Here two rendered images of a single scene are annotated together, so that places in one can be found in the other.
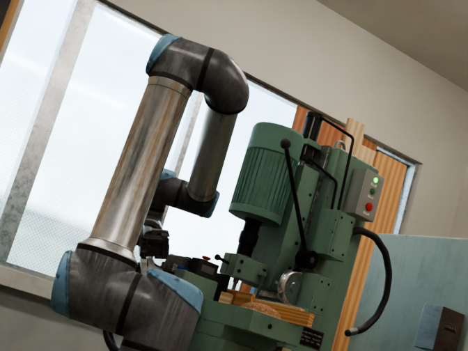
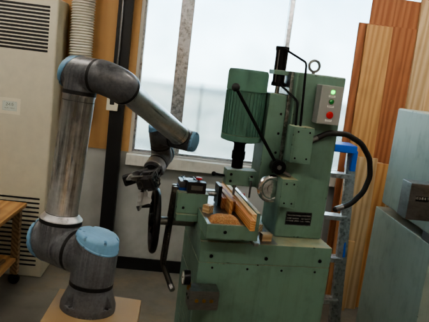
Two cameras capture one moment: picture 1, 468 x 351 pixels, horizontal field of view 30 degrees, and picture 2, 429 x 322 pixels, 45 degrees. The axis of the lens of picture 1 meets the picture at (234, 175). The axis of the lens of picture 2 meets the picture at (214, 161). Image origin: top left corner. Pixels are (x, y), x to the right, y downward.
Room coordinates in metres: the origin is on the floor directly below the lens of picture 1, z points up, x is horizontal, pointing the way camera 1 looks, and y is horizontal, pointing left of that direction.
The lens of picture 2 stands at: (0.71, -1.04, 1.48)
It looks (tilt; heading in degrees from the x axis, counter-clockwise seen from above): 10 degrees down; 27
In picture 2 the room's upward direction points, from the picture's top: 7 degrees clockwise
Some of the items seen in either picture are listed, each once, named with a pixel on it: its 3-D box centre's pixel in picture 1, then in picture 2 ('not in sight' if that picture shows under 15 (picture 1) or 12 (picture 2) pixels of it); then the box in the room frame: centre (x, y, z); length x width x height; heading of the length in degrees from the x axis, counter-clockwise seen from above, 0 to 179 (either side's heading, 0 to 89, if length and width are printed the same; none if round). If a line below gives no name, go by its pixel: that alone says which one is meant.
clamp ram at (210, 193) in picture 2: (209, 285); (211, 193); (2.73, -0.02, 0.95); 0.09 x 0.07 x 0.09; 39
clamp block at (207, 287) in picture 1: (184, 287); (189, 199); (2.67, 0.05, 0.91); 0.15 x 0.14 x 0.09; 39
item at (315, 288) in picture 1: (311, 293); (285, 191); (2.78, -0.34, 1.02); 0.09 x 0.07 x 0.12; 39
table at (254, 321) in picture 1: (200, 309); (207, 210); (2.72, -0.02, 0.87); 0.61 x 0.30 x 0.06; 39
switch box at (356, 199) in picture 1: (363, 195); (327, 105); (2.88, -0.44, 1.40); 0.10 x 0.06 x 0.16; 129
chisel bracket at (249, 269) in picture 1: (244, 271); (239, 178); (2.80, -0.12, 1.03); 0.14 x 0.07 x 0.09; 129
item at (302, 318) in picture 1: (240, 304); (235, 204); (2.75, -0.14, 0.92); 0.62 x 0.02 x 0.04; 39
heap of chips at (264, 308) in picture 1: (262, 308); (224, 217); (2.54, -0.19, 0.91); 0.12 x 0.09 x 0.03; 129
